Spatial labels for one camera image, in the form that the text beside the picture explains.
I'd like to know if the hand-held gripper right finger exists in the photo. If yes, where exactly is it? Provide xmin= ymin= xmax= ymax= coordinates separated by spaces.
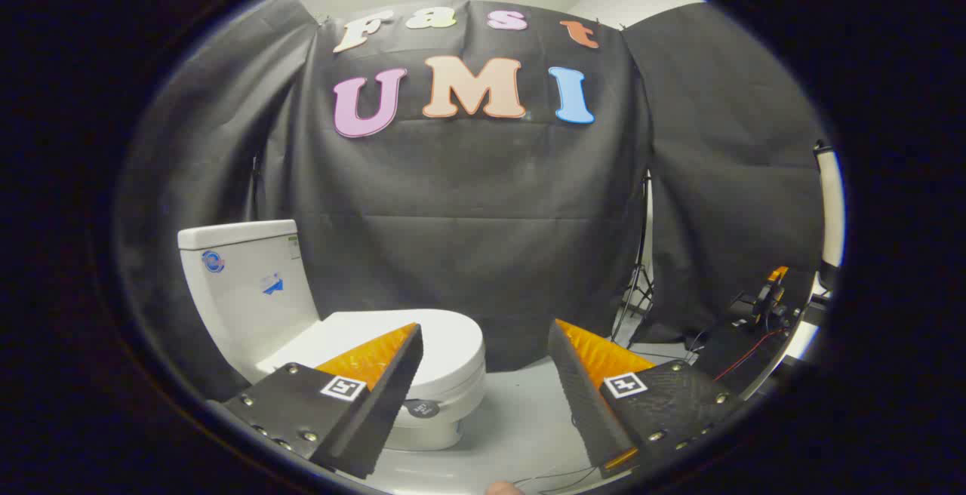
xmin=547 ymin=319 xmax=748 ymax=479

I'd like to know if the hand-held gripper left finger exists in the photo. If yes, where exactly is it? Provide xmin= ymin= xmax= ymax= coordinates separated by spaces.
xmin=219 ymin=321 xmax=425 ymax=479

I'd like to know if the white toilet lid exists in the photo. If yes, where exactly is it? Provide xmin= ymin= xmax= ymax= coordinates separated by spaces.
xmin=257 ymin=309 xmax=486 ymax=419

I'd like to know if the white toilet seat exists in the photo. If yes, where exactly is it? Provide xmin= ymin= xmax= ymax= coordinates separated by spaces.
xmin=389 ymin=370 xmax=488 ymax=429

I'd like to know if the white ceramic toilet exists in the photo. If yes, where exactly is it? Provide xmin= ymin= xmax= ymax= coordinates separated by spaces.
xmin=177 ymin=220 xmax=488 ymax=452

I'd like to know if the black tripod stand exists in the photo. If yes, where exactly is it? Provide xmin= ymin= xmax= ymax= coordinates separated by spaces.
xmin=611 ymin=174 xmax=656 ymax=345

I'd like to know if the orange and black device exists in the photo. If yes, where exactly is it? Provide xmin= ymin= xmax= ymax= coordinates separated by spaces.
xmin=728 ymin=266 xmax=801 ymax=337

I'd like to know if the black backdrop cloth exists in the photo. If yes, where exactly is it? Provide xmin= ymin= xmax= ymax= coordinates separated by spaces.
xmin=113 ymin=0 xmax=827 ymax=405

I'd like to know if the white light panel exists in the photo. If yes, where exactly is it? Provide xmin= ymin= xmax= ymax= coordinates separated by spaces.
xmin=814 ymin=140 xmax=844 ymax=269

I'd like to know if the thin black cable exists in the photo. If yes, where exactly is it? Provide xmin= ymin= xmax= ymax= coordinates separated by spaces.
xmin=513 ymin=468 xmax=598 ymax=494

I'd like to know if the thin red cable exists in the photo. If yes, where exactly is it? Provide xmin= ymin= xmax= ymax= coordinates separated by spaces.
xmin=713 ymin=327 xmax=786 ymax=383

